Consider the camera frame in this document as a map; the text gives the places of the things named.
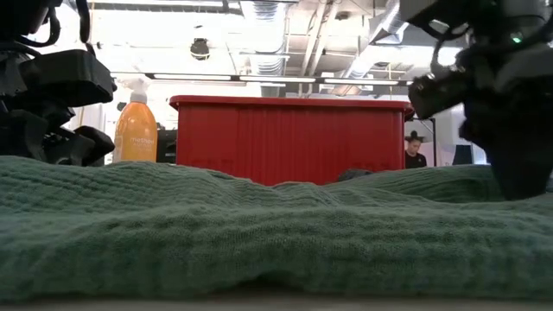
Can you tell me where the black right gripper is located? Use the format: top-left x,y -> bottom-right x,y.
407,39 -> 553,202

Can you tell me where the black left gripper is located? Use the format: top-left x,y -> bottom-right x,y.
0,47 -> 118,168

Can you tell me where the green knit shirt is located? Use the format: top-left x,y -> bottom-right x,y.
0,155 -> 553,304

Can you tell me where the red plastic laundry basket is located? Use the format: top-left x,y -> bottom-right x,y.
168,94 -> 416,187

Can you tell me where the black computer monitor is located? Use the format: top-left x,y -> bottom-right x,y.
451,144 -> 475,167

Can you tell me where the black framed board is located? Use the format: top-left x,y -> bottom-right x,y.
404,117 -> 437,168

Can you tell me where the orange spray bottle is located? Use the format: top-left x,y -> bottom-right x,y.
112,76 -> 159,164

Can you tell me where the person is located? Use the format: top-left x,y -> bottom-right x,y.
404,130 -> 429,170

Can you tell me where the long ceiling light strip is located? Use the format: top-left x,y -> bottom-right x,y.
145,73 -> 416,88

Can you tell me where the silver ventilation duct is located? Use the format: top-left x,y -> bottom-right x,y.
343,0 -> 411,81

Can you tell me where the black ceiling dome camera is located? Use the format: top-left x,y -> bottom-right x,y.
189,38 -> 212,62

